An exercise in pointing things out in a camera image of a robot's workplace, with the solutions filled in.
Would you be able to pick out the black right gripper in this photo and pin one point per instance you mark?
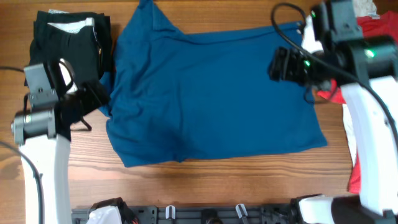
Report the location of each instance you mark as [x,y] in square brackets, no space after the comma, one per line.
[286,65]

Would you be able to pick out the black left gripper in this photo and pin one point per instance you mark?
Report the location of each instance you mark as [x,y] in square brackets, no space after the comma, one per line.
[94,94]

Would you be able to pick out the blue polo shirt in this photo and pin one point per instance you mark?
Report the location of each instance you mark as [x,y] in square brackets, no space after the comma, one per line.
[177,96]

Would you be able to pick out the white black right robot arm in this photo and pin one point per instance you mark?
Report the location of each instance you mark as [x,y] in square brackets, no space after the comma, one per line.
[366,71]

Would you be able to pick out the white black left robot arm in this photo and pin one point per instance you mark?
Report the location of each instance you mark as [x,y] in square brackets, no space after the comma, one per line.
[43,136]

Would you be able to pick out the folded black garment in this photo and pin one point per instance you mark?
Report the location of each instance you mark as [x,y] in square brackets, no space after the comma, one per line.
[81,39]

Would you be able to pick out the red printed t-shirt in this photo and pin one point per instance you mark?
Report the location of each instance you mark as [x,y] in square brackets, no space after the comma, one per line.
[385,25]

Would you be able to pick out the white crumpled cloth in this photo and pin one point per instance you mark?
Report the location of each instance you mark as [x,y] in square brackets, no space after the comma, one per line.
[362,8]

